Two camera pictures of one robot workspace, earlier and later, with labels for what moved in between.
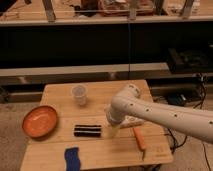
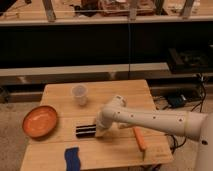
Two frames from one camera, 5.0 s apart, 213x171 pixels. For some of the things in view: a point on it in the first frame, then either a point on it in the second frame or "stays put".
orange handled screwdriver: x=141 y=141 stays put
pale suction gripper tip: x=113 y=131 -> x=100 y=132
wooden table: x=81 y=108 stays put
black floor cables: x=173 y=144 stays put
